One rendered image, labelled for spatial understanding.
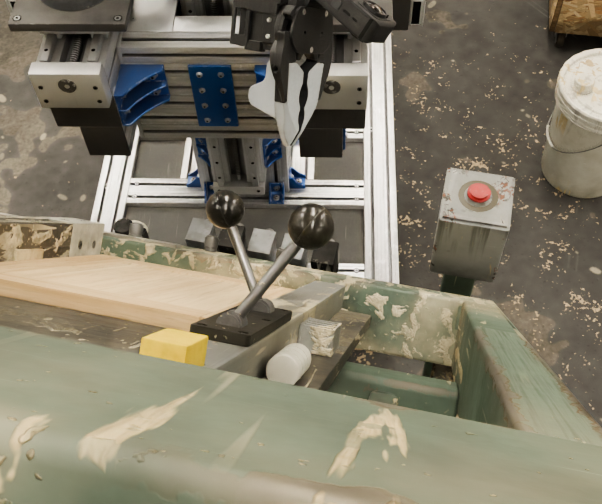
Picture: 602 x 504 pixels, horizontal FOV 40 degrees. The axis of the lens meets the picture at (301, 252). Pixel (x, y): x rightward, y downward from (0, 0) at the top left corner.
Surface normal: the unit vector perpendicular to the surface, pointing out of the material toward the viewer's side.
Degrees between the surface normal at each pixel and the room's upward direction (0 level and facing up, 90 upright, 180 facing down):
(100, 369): 54
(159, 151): 0
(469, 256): 90
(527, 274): 0
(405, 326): 36
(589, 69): 0
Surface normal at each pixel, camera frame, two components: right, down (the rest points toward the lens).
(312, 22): 0.81, 0.26
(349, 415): 0.17, -0.98
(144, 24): -0.03, -0.56
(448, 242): -0.22, 0.81
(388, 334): -0.15, 0.03
